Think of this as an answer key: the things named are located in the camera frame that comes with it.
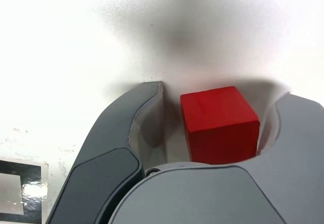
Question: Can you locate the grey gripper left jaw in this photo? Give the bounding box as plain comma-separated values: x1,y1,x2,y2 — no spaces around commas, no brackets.
45,81,169,224

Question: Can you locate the black tape square outline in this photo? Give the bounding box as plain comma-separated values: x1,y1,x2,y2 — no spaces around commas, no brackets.
0,159,43,222

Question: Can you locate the red cube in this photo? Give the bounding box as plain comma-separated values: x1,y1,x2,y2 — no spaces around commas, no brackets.
179,86,261,165

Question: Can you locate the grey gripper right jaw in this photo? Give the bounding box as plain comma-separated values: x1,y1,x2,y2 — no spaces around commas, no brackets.
108,91,324,224

